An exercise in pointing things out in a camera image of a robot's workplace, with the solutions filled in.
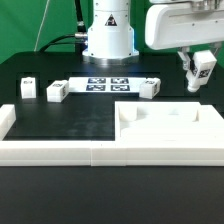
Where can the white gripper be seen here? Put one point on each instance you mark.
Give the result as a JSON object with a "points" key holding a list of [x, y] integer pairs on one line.
{"points": [[173, 24]]}

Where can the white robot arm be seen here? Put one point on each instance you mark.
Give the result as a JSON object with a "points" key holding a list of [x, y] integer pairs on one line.
{"points": [[110, 38]]}

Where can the white U-shaped fence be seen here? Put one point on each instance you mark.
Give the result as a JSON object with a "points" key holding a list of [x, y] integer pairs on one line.
{"points": [[104, 153]]}

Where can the white marker sheet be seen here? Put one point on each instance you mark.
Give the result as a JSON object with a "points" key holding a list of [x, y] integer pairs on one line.
{"points": [[105, 84]]}

